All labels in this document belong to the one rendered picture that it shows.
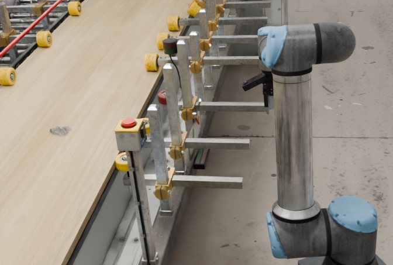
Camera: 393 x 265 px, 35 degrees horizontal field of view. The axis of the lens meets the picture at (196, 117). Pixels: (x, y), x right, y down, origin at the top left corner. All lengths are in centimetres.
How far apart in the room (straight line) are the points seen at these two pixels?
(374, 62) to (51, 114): 306
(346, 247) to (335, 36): 65
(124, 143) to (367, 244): 81
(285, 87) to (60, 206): 82
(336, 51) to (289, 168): 37
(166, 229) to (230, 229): 111
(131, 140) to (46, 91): 113
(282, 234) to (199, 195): 162
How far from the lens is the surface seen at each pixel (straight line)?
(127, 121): 177
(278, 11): 481
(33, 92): 285
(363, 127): 413
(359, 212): 197
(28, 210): 207
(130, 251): 225
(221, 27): 348
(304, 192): 189
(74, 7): 370
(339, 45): 176
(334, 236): 196
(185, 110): 255
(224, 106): 259
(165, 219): 224
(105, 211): 223
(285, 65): 174
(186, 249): 317
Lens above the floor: 208
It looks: 29 degrees down
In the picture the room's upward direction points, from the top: 5 degrees counter-clockwise
